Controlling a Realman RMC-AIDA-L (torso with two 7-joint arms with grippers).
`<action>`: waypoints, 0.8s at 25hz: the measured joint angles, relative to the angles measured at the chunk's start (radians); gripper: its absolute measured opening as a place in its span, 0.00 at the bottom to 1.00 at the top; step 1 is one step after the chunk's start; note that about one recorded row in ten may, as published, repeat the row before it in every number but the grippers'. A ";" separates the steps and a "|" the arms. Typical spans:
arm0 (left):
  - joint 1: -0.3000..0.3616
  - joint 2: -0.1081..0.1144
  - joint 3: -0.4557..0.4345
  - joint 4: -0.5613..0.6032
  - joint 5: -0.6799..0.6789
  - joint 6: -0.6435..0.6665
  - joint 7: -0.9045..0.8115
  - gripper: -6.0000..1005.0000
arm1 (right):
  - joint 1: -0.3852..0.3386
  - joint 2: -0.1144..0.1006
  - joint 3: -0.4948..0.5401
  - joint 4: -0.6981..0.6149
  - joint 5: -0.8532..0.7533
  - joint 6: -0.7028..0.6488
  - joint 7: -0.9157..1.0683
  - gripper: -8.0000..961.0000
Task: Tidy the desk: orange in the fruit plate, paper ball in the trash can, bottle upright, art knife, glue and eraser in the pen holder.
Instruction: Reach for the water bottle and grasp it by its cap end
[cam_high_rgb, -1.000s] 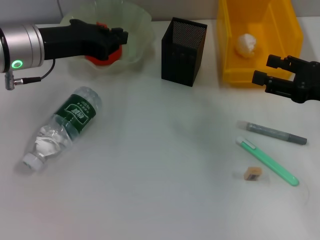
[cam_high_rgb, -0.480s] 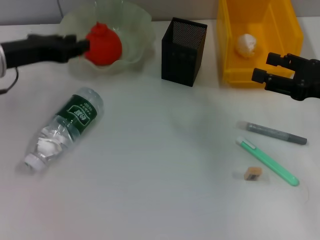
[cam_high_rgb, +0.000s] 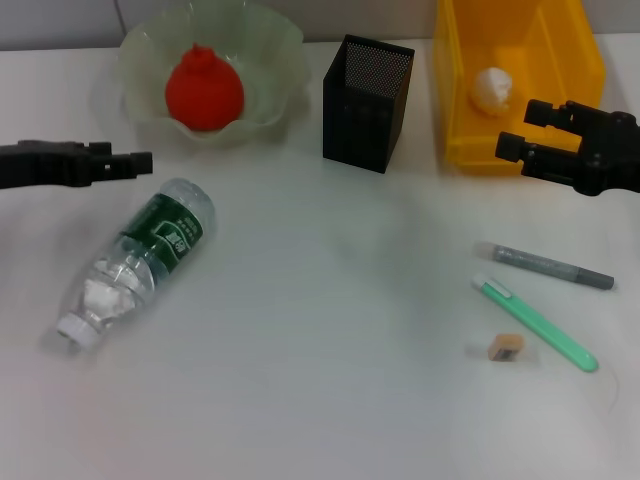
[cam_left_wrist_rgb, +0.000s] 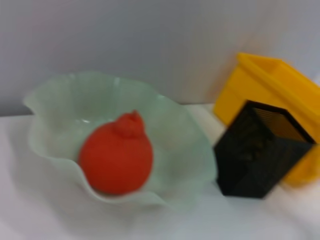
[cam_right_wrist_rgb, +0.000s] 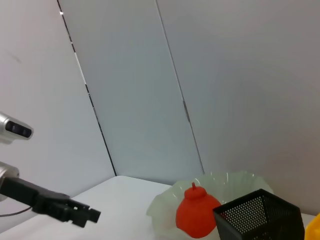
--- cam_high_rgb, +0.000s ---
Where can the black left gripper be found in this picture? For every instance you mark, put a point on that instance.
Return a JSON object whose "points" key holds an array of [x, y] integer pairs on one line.
{"points": [[45, 165]]}

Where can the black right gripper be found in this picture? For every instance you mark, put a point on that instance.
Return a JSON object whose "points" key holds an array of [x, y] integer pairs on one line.
{"points": [[615, 155]]}

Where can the white paper ball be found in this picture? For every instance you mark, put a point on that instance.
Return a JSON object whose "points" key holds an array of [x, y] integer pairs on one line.
{"points": [[492, 87]]}

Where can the clear green-label water bottle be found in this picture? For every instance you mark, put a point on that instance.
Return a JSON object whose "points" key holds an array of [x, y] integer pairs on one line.
{"points": [[165, 225]]}

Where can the red-orange toy orange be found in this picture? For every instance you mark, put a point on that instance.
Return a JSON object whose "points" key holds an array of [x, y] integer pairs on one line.
{"points": [[205, 95]]}

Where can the green pen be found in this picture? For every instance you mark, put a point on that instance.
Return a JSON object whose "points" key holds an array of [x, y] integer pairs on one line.
{"points": [[540, 325]]}

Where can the grey marker pen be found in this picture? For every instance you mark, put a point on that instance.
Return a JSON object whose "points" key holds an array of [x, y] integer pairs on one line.
{"points": [[540, 262]]}

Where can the black mesh pen holder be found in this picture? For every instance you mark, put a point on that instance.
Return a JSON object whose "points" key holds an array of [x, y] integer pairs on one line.
{"points": [[360, 130]]}

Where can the pale green glass fruit bowl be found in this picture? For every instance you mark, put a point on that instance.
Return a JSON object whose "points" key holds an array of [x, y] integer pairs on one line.
{"points": [[270, 60]]}

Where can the yellow plastic bin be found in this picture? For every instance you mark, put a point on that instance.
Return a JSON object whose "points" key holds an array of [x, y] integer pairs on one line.
{"points": [[550, 50]]}

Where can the small wooden pencil sharpener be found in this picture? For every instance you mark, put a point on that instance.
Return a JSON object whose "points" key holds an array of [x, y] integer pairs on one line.
{"points": [[505, 347]]}

